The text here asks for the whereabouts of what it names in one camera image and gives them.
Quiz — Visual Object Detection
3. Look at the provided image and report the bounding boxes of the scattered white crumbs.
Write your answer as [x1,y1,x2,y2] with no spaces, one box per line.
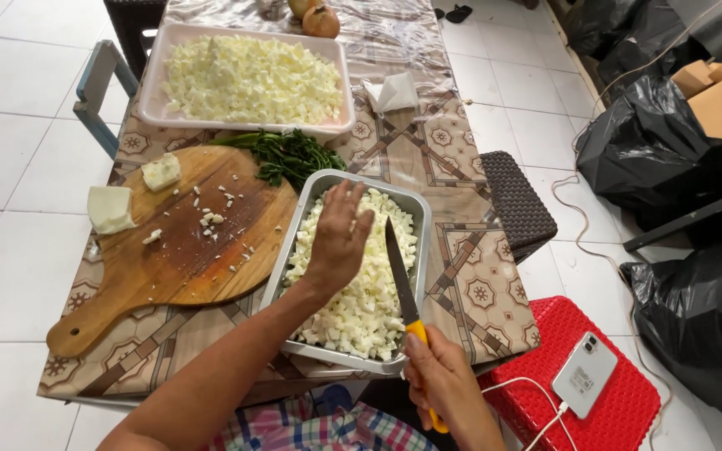
[142,174,257,274]

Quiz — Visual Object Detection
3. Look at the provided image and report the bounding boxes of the person's checked clothing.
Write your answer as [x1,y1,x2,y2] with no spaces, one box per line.
[207,383,440,451]

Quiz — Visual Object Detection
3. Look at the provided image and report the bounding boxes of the pale pink plastic tray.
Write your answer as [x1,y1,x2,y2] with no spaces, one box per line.
[137,23,357,140]

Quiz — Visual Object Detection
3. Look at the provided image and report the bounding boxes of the person's left hand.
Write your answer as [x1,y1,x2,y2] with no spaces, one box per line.
[303,180,376,295]

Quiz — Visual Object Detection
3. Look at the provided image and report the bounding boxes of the blue metal chair frame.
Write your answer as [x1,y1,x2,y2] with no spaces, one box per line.
[73,39,140,161]

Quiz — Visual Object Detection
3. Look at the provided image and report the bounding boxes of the black plastic garbage bag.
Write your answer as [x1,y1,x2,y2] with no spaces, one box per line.
[575,74,722,234]
[560,0,722,101]
[619,231,722,422]

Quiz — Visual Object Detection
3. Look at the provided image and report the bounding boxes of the small white cheese block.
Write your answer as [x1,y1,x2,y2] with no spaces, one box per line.
[141,152,183,193]

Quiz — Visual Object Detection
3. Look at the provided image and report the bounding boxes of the bunch of green herbs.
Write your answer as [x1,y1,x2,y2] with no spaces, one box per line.
[211,128,348,192]

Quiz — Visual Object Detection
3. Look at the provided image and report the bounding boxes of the white paper napkin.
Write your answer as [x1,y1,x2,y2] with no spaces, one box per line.
[362,71,420,115]

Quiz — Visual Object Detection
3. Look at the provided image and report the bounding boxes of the person's right hand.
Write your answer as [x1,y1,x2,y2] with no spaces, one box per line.
[403,324,505,439]

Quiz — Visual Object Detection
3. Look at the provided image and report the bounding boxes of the yellow-handled kitchen knife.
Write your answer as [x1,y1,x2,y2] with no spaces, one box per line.
[384,216,451,435]

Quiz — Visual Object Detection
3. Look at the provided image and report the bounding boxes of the rectangular metal tray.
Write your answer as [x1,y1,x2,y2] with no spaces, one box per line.
[259,168,433,376]

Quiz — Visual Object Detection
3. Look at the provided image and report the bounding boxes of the brown onion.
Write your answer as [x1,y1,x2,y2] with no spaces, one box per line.
[301,5,342,40]
[287,0,324,20]

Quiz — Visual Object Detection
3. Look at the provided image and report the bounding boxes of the heap of diced white cubes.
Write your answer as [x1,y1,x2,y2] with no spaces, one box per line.
[283,188,419,362]

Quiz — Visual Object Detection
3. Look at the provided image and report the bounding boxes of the large pile of diced cubes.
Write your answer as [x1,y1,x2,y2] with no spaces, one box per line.
[162,34,344,125]

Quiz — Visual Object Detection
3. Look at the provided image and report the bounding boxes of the black sandals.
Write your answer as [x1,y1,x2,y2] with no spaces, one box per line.
[433,4,474,25]

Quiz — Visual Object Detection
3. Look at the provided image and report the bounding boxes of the white smartphone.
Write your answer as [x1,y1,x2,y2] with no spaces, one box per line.
[550,331,619,420]

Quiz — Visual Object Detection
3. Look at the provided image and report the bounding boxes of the dark metal bar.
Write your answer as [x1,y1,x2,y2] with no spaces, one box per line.
[622,180,722,253]

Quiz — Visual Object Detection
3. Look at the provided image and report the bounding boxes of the dark wicker chair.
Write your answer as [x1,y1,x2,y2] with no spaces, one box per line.
[479,150,559,266]
[103,0,169,80]

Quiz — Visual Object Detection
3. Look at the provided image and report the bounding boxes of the round wooden cutting board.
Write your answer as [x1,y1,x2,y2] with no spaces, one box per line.
[46,145,300,359]

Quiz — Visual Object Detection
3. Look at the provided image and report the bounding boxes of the red plastic stool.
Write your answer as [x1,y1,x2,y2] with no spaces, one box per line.
[476,296,662,451]

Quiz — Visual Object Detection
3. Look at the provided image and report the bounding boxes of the brown patterned tablecloth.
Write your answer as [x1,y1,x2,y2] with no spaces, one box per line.
[36,0,542,402]

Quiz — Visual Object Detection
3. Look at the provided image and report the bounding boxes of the beige floor cable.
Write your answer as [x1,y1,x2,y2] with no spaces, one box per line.
[550,0,722,451]

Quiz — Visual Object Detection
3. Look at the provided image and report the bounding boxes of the large white cheese block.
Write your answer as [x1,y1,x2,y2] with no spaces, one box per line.
[86,185,139,236]

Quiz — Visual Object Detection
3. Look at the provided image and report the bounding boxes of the white charging cable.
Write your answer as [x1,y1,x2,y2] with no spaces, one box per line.
[480,376,580,451]

